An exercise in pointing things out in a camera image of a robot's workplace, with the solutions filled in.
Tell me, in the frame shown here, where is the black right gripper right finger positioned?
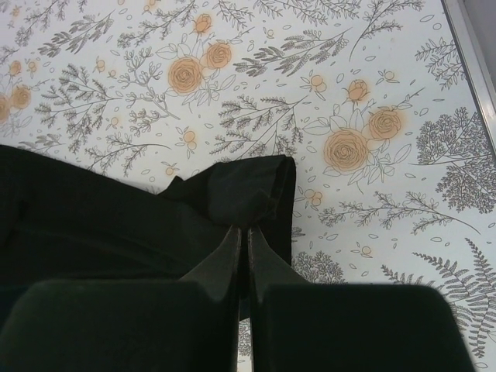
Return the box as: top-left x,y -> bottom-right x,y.
247,228 -> 474,371

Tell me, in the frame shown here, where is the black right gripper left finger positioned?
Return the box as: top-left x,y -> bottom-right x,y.
7,228 -> 242,371

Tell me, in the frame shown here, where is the black t shirt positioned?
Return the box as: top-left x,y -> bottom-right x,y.
1,146 -> 296,319

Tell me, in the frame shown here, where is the floral patterned table mat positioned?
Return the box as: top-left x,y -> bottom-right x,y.
1,1 -> 495,371

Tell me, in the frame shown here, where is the aluminium frame rail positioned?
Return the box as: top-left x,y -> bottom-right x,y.
442,1 -> 495,146

